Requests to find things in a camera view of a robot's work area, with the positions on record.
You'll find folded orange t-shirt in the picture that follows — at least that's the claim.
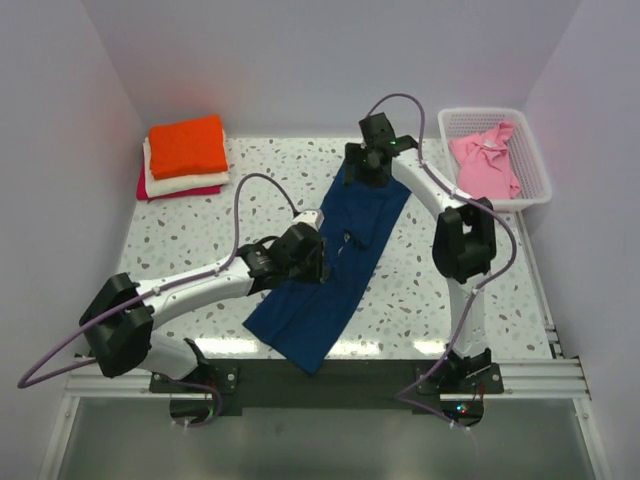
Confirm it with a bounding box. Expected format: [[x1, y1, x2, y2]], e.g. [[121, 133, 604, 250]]
[[148, 115, 228, 180]]

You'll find pink polo shirt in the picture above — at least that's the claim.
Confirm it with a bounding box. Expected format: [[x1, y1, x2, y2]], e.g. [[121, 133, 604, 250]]
[[449, 121, 521, 200]]

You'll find navy blue printed t-shirt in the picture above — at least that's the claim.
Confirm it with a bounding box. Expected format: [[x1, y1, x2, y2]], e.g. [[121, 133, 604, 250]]
[[243, 168, 410, 375]]

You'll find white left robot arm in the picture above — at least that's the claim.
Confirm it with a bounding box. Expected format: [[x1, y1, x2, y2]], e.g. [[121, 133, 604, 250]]
[[80, 222, 328, 392]]

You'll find white plastic mesh basket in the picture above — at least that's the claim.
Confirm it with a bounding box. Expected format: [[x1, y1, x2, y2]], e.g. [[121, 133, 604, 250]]
[[438, 107, 552, 212]]

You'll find aluminium extrusion rail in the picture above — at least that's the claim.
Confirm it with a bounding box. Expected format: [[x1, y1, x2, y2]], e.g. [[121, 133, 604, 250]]
[[64, 340, 590, 399]]

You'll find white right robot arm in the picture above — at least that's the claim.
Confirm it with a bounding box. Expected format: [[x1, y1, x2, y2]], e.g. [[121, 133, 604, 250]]
[[344, 113, 496, 393]]

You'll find folded cream t-shirt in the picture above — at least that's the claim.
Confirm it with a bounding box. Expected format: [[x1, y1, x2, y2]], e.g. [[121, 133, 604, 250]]
[[141, 139, 231, 196]]

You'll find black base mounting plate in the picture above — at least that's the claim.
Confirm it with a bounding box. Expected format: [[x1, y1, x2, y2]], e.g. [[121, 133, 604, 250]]
[[151, 359, 486, 426]]

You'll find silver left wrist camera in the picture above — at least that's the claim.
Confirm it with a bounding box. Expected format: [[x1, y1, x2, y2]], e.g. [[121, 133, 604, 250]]
[[291, 209, 324, 231]]

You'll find folded magenta t-shirt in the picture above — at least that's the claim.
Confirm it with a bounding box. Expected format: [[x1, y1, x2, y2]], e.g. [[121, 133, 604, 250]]
[[136, 168, 221, 201]]

